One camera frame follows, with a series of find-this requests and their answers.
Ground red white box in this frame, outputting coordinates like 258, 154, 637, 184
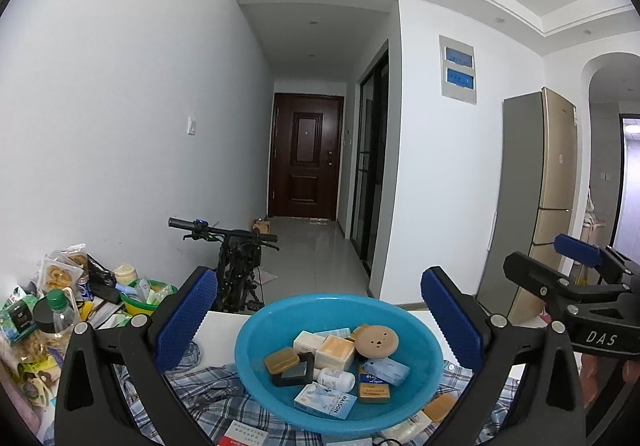
217, 420, 273, 446

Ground black framed glass door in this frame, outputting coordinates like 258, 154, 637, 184
348, 40, 390, 272

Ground blue plastic basin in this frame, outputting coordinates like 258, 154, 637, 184
235, 293, 445, 438

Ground yellow green plastic container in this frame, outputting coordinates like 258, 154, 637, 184
120, 279, 178, 317

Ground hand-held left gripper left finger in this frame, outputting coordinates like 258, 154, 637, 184
42, 265, 218, 446

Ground clear water bottle green label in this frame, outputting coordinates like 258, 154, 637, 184
45, 289, 83, 362

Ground light blue packet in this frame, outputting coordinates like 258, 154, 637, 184
362, 358, 411, 387

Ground black snack bag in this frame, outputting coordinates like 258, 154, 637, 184
86, 253, 119, 288

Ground round tan dotted disc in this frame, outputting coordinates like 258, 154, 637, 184
360, 326, 400, 360

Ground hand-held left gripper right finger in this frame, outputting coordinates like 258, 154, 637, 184
420, 266, 587, 446

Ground white plastic bottle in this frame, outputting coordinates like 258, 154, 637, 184
316, 367, 356, 392

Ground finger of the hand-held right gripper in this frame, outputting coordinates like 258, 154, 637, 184
554, 233, 640, 284
502, 251, 627, 316

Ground blue white box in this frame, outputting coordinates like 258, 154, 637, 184
293, 382, 359, 421

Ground tan rounded soap box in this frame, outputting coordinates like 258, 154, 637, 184
264, 347, 299, 374

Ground person's right hand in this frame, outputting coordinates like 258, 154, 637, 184
580, 351, 640, 409

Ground grey wall panel blue windows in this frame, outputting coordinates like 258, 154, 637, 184
439, 35, 478, 103

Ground dark green box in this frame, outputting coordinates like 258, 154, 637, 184
0, 296, 36, 343

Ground black bicycle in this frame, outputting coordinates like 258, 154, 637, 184
167, 217, 280, 314

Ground gold grey refrigerator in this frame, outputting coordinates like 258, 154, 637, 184
475, 87, 578, 324

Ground black square box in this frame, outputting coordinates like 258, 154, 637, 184
272, 353, 317, 388

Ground black round lid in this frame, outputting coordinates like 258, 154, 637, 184
34, 299, 56, 333

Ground dark brown door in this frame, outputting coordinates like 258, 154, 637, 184
268, 94, 345, 219

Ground cream orange box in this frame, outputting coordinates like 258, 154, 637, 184
315, 335, 357, 372

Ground gold blue cigarette pack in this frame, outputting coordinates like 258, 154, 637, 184
357, 372, 393, 404

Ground clear cookie snack bag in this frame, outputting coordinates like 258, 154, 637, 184
37, 250, 87, 298

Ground small white box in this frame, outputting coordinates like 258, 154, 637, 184
292, 330, 327, 356

